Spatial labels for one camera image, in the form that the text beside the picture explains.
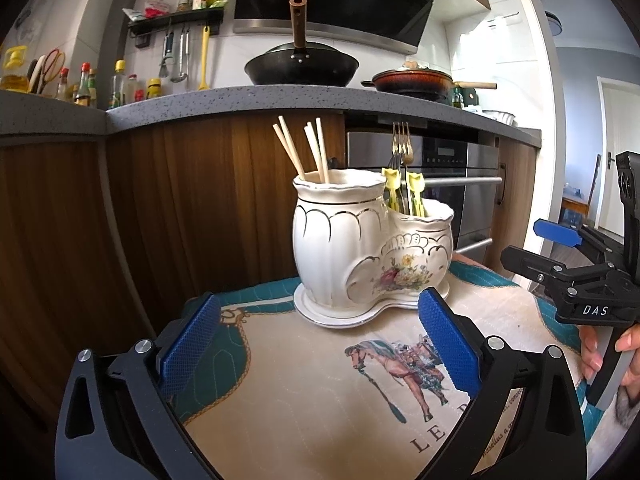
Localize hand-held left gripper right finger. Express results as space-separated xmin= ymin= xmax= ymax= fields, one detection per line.
xmin=417 ymin=287 xmax=588 ymax=480

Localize horse printed mat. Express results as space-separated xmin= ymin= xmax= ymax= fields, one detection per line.
xmin=165 ymin=259 xmax=601 ymax=480

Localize black wok with wooden handle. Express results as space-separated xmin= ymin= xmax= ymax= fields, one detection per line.
xmin=244 ymin=0 xmax=360 ymax=87

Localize red frying pan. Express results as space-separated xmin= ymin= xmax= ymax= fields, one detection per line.
xmin=361 ymin=68 xmax=498 ymax=100

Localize row of sauce bottles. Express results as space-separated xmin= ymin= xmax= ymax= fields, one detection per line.
xmin=55 ymin=60 xmax=164 ymax=111

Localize grey speckled countertop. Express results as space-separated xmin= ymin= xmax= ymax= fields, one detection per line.
xmin=0 ymin=84 xmax=543 ymax=150

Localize hanging metal whisk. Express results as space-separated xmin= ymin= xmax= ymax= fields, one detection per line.
xmin=158 ymin=30 xmax=174 ymax=79

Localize yellow oil bottle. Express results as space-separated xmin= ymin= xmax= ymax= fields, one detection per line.
xmin=0 ymin=45 xmax=29 ymax=94

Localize person's right hand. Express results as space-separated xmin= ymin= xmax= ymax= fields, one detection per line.
xmin=579 ymin=324 xmax=640 ymax=387

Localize stainless built-in oven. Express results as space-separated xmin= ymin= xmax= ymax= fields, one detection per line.
xmin=346 ymin=130 xmax=504 ymax=261

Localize red-handled scissors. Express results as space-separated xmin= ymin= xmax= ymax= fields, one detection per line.
xmin=42 ymin=48 xmax=67 ymax=97

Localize white door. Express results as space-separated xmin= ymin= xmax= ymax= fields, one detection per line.
xmin=595 ymin=76 xmax=640 ymax=235

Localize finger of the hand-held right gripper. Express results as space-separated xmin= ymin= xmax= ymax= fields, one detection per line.
xmin=533 ymin=218 xmax=624 ymax=264
xmin=500 ymin=244 xmax=627 ymax=307

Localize white ceramic utensil holder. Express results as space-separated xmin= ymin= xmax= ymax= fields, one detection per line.
xmin=292 ymin=170 xmax=456 ymax=330

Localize black wall shelf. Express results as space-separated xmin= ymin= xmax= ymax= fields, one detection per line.
xmin=127 ymin=7 xmax=226 ymax=49

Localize yellow-handled utensil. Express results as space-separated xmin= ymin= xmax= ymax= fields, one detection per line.
xmin=406 ymin=172 xmax=427 ymax=217
xmin=381 ymin=167 xmax=404 ymax=212

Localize white dish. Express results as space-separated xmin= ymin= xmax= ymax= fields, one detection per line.
xmin=465 ymin=107 xmax=516 ymax=126

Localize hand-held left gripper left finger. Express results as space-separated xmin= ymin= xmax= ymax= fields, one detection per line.
xmin=54 ymin=291 xmax=223 ymax=480

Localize hanging metal ladle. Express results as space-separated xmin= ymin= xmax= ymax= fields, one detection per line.
xmin=170 ymin=27 xmax=189 ymax=84

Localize yellow spatula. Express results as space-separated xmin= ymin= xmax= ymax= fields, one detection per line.
xmin=198 ymin=25 xmax=211 ymax=92

